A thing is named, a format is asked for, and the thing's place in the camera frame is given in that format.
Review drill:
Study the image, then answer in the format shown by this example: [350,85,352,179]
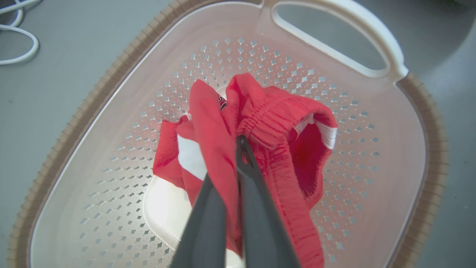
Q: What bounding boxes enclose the looped white cable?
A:
[0,0,41,66]

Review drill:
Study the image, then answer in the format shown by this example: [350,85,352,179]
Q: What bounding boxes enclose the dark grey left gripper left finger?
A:
[170,173,228,268]

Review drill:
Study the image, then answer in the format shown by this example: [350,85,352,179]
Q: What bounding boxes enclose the red garment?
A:
[152,72,338,268]

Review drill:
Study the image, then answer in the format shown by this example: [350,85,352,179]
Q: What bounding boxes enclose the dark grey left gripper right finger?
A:
[235,136,300,268]

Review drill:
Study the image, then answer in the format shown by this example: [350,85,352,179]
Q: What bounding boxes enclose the white perforated laundry basket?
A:
[7,0,449,268]

